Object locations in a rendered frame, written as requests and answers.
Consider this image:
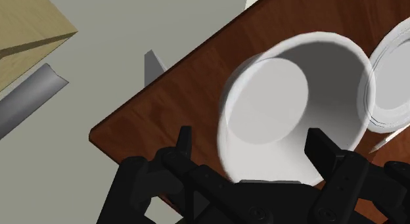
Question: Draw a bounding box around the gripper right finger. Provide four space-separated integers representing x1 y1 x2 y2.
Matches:
303 127 410 224

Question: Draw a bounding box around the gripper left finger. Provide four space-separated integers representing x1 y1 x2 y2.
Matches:
96 125 239 224

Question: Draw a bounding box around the white pointed stick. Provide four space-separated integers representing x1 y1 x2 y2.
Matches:
368 124 410 154

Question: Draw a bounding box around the brown wooden table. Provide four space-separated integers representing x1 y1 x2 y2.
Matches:
88 0 410 224

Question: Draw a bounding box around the white plate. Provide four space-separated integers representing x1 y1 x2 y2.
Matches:
356 16 410 135

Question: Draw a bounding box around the white deep round bowl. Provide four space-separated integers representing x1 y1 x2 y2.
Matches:
217 31 377 188

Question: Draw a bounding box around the grey rounded bar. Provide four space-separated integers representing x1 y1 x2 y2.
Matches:
0 62 70 141

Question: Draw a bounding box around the light wooden cabinet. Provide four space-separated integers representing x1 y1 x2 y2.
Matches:
0 0 79 93

